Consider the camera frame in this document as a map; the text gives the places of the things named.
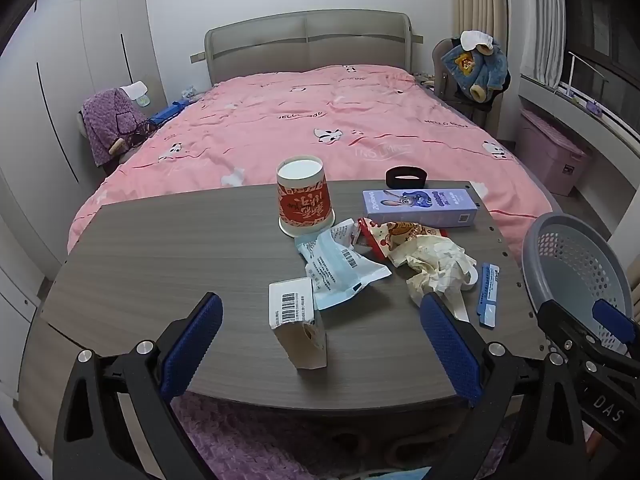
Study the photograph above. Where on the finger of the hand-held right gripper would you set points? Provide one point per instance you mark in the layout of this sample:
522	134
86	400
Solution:
614	321
562	322

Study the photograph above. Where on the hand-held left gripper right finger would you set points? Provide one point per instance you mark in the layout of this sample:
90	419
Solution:
450	350

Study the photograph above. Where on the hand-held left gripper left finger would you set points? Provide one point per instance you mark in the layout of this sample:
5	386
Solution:
196	345

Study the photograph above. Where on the grey perforated plastic basket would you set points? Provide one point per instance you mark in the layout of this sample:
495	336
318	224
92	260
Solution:
555	260

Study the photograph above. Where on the blue strip packet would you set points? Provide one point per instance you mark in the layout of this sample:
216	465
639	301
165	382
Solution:
487	290

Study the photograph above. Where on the cream tissue paper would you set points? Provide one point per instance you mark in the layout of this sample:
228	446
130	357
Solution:
435	265

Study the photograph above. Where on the white barcode carton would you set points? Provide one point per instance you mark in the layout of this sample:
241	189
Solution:
295	320

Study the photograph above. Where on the red and white snack wrapper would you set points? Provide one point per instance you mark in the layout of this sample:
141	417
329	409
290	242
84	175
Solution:
395	232

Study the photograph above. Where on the white and blue plastic package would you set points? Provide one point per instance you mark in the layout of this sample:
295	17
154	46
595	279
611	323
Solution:
335	265

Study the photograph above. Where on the purple cartoon print box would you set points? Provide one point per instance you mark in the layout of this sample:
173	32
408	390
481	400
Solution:
420	205

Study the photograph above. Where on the red and white paper cup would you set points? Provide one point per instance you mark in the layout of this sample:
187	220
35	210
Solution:
302	200

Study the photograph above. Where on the black elastic band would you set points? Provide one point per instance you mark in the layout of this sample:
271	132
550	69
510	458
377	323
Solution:
395	178

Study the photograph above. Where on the person's purple fuzzy clothing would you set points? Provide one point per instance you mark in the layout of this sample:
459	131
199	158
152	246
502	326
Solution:
250	435

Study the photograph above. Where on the white bay window ledge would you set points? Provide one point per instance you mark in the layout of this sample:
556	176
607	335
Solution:
605	160

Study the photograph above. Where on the pink storage box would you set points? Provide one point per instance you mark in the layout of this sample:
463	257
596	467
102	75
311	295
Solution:
550	155

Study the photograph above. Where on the small purple toy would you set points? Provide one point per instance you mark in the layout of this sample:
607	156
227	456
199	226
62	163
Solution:
595	107

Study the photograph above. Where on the blue long box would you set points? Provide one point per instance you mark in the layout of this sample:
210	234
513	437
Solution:
167	114

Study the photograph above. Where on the purple fuzzy robe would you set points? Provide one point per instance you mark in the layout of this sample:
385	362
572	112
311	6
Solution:
105	120

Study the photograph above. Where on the pink printed blanket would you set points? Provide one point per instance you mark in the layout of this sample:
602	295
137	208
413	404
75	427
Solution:
300	125

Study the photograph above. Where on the black garment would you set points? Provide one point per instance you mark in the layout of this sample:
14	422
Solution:
504	85

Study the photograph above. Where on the pale green round tag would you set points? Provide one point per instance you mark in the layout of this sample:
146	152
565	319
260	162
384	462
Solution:
144	101

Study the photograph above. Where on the small printed pouch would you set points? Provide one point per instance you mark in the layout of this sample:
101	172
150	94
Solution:
188	92

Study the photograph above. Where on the white folded cloth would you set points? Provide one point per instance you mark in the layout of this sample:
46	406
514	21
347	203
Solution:
134	89

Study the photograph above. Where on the blue plush jacket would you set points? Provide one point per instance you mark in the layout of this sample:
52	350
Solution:
475	70

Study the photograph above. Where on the grey brown chair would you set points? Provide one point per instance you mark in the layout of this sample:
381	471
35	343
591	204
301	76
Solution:
440	75

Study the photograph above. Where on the white cloth with trim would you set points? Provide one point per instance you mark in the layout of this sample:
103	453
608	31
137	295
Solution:
472	40

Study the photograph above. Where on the white sheer curtain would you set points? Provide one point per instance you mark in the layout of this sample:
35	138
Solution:
542	20

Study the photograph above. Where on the white wardrobe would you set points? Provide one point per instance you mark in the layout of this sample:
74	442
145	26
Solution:
65	60

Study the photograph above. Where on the grey upholstered bed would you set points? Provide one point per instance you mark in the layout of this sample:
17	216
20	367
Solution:
300	45

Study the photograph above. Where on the white window rail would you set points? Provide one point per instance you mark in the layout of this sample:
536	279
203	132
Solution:
570	75

